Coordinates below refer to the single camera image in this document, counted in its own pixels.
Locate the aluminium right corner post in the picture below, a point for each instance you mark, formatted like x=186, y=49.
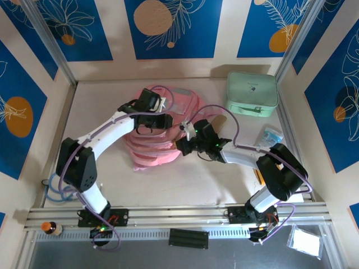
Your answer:
x=301, y=28

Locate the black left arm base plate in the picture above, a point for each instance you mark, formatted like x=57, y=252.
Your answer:
x=120, y=217

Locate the pink student backpack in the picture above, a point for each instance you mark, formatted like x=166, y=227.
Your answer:
x=151, y=151

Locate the orange yellow small box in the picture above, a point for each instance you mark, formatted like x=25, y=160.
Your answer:
x=259, y=178

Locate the black ribbed plate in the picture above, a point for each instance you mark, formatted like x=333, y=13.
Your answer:
x=188, y=238

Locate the blue floral wall poster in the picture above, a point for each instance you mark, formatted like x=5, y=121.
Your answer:
x=28, y=32
x=196, y=42
x=318, y=28
x=331, y=140
x=84, y=42
x=16, y=84
x=252, y=28

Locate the mint green zip case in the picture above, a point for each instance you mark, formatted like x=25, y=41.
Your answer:
x=241, y=89

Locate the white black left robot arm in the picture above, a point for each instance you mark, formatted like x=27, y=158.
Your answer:
x=112, y=131

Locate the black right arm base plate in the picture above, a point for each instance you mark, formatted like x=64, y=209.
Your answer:
x=235, y=215

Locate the blue tissue pack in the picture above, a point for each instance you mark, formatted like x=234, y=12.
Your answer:
x=270, y=136

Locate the aluminium left corner post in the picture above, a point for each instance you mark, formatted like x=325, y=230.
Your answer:
x=51, y=42

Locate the aluminium corner post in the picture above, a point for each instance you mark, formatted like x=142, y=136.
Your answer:
x=301, y=28
x=51, y=42

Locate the aluminium front rail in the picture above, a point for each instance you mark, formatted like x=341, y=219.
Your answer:
x=182, y=215

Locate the brown bottle with orange cap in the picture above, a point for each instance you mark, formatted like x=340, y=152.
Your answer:
x=51, y=228

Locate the clear plastic bag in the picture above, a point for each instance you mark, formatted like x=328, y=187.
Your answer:
x=304, y=242

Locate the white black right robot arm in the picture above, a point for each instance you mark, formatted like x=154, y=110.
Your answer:
x=241, y=157

